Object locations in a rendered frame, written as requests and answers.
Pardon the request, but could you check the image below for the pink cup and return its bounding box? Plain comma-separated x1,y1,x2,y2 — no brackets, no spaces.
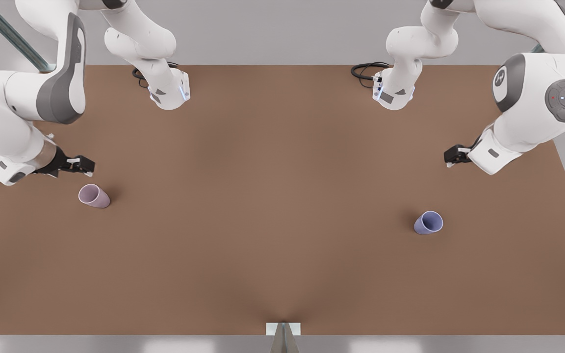
78,184,111,209

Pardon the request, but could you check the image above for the purple cup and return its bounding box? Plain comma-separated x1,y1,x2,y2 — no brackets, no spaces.
413,211,444,235

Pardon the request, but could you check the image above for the black cable loop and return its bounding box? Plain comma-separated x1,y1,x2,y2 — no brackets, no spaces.
132,62,180,89
351,62,392,89

